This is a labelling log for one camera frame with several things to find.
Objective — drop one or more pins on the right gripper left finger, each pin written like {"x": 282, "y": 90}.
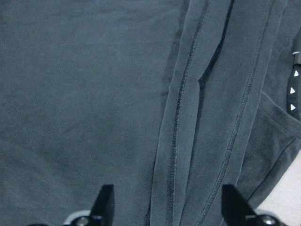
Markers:
{"x": 102, "y": 211}

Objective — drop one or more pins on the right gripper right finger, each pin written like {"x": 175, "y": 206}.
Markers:
{"x": 235, "y": 209}

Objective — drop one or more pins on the black graphic t-shirt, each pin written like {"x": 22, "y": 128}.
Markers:
{"x": 167, "y": 100}

